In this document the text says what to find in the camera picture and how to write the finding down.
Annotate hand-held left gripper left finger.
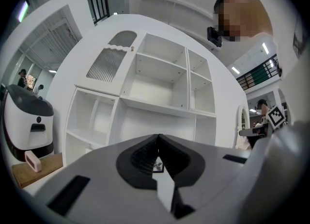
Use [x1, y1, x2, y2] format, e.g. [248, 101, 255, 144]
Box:
[33, 133, 180, 224]

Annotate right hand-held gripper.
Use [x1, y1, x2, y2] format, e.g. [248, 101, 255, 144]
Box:
[238, 105, 286, 149]

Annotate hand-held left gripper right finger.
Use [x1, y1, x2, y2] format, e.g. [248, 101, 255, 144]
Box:
[159, 133, 252, 224]

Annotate black framed picture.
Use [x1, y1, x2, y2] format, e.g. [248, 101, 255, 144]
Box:
[152, 157, 165, 173]

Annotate white ornate dressing table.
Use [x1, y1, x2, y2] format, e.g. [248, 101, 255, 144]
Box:
[235, 133, 253, 150]

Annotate oval white-framed mirror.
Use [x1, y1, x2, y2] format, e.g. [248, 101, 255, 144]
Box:
[238, 105, 250, 136]

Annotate wooden side table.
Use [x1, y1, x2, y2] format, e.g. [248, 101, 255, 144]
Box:
[11, 152, 64, 189]

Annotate black balcony railing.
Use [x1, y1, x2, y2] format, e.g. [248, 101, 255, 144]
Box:
[236, 53, 279, 91]

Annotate small pink clock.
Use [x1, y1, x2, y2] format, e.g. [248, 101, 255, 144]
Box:
[24, 150, 43, 173]

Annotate person's white shirt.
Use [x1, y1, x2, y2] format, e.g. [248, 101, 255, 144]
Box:
[254, 0, 310, 127]

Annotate white black-trimmed machine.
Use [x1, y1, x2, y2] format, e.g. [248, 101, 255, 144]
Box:
[1, 84, 55, 162]

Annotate white shelf cabinet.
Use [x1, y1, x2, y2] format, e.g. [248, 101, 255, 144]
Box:
[62, 30, 217, 168]

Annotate person's head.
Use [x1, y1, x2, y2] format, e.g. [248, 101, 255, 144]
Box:
[213, 0, 274, 42]

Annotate black head camera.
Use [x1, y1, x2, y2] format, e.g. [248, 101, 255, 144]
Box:
[206, 26, 223, 48]

